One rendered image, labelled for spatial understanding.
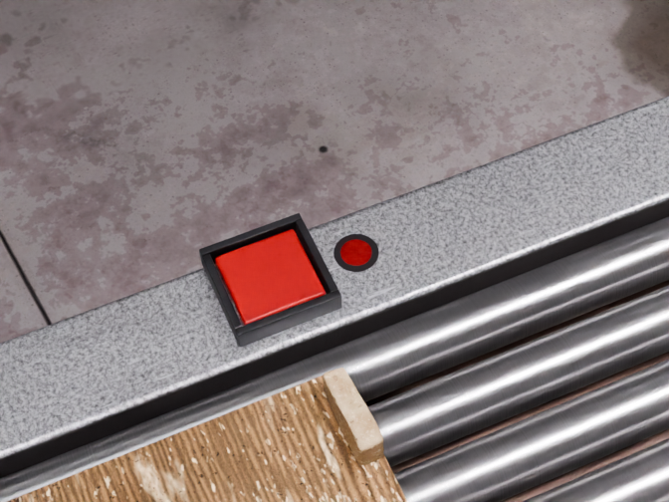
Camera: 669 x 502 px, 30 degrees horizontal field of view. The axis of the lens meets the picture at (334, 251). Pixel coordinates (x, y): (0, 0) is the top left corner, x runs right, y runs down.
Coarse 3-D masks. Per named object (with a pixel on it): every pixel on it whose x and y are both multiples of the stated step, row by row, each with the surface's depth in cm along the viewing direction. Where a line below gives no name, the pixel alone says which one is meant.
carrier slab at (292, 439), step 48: (192, 432) 79; (240, 432) 78; (288, 432) 78; (336, 432) 78; (96, 480) 77; (144, 480) 77; (192, 480) 77; (240, 480) 77; (288, 480) 77; (336, 480) 77; (384, 480) 76
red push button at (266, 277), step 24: (264, 240) 87; (288, 240) 87; (216, 264) 87; (240, 264) 86; (264, 264) 86; (288, 264) 86; (240, 288) 85; (264, 288) 85; (288, 288) 85; (312, 288) 85; (240, 312) 84; (264, 312) 84
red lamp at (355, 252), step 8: (352, 240) 89; (360, 240) 89; (344, 248) 88; (352, 248) 88; (360, 248) 88; (368, 248) 88; (344, 256) 88; (352, 256) 88; (360, 256) 88; (368, 256) 88; (352, 264) 88; (360, 264) 88
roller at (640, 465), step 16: (656, 448) 79; (608, 464) 80; (624, 464) 79; (640, 464) 78; (656, 464) 78; (576, 480) 79; (592, 480) 78; (608, 480) 78; (624, 480) 78; (640, 480) 78; (656, 480) 78; (544, 496) 78; (560, 496) 78; (576, 496) 77; (592, 496) 77; (608, 496) 77; (624, 496) 77; (640, 496) 77; (656, 496) 78
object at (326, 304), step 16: (272, 224) 88; (288, 224) 88; (304, 224) 88; (224, 240) 87; (240, 240) 87; (256, 240) 88; (304, 240) 87; (208, 256) 86; (320, 256) 86; (208, 272) 86; (320, 272) 86; (224, 288) 85; (336, 288) 85; (224, 304) 84; (304, 304) 84; (320, 304) 84; (336, 304) 85; (272, 320) 83; (288, 320) 84; (304, 320) 85; (240, 336) 83; (256, 336) 84
